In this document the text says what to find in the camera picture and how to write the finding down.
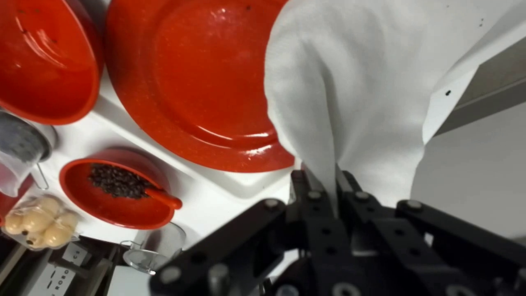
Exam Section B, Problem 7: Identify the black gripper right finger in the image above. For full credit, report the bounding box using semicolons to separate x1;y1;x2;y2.
334;170;526;296

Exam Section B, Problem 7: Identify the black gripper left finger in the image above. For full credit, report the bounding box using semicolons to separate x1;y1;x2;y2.
150;166;352;296

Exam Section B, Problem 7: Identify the white towel with red stripes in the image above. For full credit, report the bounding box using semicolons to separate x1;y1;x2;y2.
264;0;526;211

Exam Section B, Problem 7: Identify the red plate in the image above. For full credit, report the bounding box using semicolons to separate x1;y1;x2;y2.
106;0;298;175

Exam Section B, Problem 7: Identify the clear glass jar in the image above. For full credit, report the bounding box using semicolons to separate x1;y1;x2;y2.
121;221;188;277

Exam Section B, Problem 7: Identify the red bowl with dark beans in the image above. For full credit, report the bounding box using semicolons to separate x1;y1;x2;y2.
58;147;185;230

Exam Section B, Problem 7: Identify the glass measuring cup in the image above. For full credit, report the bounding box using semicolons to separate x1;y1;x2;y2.
0;109;60;199

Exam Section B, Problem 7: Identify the empty red bowl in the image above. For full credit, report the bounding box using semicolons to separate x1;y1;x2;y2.
0;0;106;127

